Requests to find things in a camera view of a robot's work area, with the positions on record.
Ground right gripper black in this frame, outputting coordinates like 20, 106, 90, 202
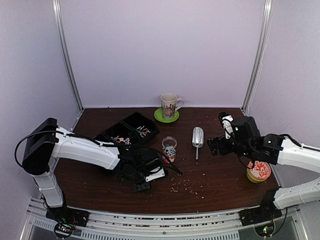
207, 134, 254, 160

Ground metal candy scoop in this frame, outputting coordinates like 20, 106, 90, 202
192, 126, 204, 161

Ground black bin small lollipops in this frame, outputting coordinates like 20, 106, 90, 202
120, 112, 160, 145

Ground clear plastic jar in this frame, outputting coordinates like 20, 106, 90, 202
161, 136, 177, 163

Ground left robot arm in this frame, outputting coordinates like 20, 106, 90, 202
17, 117, 166, 222

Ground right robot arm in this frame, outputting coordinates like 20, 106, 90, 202
207, 112, 320, 221

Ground green saucer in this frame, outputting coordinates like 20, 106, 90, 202
153, 108, 180, 124

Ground ceramic mug coral pattern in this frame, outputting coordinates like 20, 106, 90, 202
160, 93, 185, 120

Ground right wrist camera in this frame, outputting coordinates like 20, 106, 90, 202
218, 112, 234, 140

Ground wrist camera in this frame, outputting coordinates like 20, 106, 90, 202
145, 167, 166, 183
218, 112, 234, 140

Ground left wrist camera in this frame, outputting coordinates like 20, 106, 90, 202
145, 167, 166, 183

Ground aluminium front rail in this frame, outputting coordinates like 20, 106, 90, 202
17, 199, 311, 240

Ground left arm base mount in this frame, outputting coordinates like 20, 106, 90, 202
45, 206, 90, 227

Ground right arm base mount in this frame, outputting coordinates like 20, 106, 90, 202
238, 206, 282, 226

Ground right aluminium corner post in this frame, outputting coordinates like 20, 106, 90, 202
241, 0, 274, 115

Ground aluminium corner post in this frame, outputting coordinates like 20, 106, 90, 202
52, 0, 84, 112
241, 0, 274, 115

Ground left aluminium corner post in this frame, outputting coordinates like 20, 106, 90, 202
52, 0, 84, 112

